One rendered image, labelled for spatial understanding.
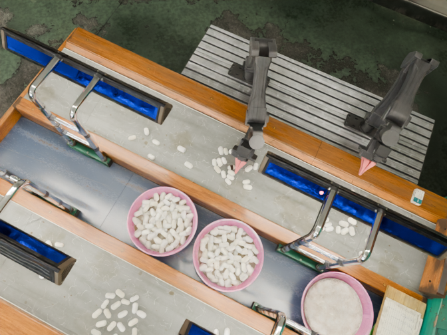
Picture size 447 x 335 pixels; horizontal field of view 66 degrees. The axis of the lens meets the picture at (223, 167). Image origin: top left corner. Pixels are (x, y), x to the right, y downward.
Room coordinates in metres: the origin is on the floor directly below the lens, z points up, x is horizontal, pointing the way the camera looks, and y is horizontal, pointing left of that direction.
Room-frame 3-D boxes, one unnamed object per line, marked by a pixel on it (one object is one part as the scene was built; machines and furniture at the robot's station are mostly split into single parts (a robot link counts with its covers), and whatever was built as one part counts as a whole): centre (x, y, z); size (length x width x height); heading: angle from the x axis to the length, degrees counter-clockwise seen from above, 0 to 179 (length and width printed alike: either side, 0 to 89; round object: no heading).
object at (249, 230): (0.14, -0.08, 0.72); 0.27 x 0.27 x 0.10
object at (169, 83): (0.71, -0.07, 0.67); 1.81 x 0.12 x 0.19; 75
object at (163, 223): (0.21, 0.18, 0.72); 0.24 x 0.24 x 0.06
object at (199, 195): (0.34, 0.03, 0.71); 1.81 x 0.05 x 0.11; 75
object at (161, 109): (0.59, 0.52, 1.08); 0.62 x 0.08 x 0.07; 75
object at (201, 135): (0.51, -0.01, 0.73); 1.81 x 0.30 x 0.02; 75
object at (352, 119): (0.84, -0.61, 0.71); 0.20 x 0.07 x 0.08; 76
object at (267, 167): (0.34, -0.42, 1.08); 0.62 x 0.08 x 0.07; 75
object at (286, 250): (0.26, -0.39, 0.90); 0.20 x 0.19 x 0.45; 75
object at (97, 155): (0.51, 0.54, 0.90); 0.20 x 0.19 x 0.45; 75
